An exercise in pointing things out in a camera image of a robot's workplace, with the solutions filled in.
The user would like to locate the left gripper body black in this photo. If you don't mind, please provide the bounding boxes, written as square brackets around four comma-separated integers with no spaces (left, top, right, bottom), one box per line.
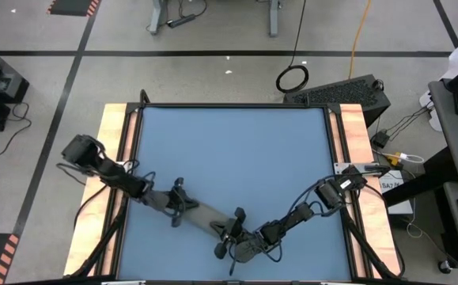
[143,186,200,218]

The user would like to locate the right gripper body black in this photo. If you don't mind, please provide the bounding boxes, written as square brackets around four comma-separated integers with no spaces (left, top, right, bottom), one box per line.
[224,219,271,264]

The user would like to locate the grey-brown waffle towel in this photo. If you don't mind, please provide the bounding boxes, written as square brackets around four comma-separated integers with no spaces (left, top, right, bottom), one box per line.
[181,200,237,241]

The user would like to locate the wooden table side board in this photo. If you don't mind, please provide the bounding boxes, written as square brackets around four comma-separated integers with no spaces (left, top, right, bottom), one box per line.
[328,103,403,278]
[62,103,139,278]

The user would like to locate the white labelled box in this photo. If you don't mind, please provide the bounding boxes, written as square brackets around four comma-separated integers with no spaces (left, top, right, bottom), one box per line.
[378,169,414,215]

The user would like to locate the black perforated computer tower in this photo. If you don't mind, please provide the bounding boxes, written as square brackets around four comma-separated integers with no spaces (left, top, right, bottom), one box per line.
[283,74,392,128]

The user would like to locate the black power adapter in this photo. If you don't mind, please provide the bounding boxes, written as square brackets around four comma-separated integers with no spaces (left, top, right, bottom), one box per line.
[370,130,390,149]

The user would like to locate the black power strip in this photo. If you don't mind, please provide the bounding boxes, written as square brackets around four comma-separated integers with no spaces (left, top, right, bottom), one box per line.
[166,13,197,29]

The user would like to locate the yellow plug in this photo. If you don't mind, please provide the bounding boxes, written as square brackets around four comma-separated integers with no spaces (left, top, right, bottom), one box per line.
[386,152,408,165]

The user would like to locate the grey desk leg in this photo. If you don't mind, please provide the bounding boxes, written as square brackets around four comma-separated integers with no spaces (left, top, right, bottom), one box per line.
[146,0,167,36]
[267,0,282,37]

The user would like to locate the black desk leg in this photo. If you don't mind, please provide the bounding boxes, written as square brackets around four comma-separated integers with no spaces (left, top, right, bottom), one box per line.
[382,146,451,207]

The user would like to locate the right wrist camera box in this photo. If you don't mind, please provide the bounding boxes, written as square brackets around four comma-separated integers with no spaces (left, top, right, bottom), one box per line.
[259,221,287,245]

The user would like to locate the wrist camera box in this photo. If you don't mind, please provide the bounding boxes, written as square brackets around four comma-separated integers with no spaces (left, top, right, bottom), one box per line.
[259,221,287,245]
[123,177,151,200]

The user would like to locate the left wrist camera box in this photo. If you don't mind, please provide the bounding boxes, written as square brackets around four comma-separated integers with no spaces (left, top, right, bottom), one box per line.
[123,177,151,200]

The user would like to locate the black hanging cable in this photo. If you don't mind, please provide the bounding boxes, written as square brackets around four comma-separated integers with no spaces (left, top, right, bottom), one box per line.
[274,0,310,94]

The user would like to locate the yellow hanging cable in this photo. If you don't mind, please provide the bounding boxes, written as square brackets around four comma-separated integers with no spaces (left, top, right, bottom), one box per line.
[347,0,373,80]

